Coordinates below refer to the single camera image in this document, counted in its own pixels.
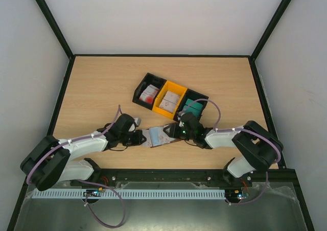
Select brown leather card holder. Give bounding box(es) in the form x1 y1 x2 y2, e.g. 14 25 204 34
142 124 180 148

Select white credit card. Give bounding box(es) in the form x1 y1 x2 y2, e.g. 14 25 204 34
158 127 171 145

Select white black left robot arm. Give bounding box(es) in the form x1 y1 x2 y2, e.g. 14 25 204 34
20 113 147 191

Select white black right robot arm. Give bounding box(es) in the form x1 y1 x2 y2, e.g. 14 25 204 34
163 112 283 186

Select green card stack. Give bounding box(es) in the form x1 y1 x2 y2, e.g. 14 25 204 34
182 98 204 119

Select red white card stack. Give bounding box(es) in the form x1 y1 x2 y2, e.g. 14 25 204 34
139 84 159 104

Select black plastic bin right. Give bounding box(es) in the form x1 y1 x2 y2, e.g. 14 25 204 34
173 89 208 122

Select black plastic bin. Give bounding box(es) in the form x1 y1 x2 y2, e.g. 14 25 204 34
132 73 166 110
173 89 208 122

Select yellow plastic bin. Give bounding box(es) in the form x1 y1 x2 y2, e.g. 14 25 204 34
152 81 187 120

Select black plastic bin left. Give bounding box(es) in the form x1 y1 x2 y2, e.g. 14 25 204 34
132 73 166 110

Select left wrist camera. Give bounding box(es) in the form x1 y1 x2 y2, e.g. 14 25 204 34
134 117 142 127

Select light blue cable duct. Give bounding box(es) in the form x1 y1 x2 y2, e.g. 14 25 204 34
31 189 225 200

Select black metal frame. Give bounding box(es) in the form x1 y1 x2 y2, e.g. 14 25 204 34
7 0 314 230

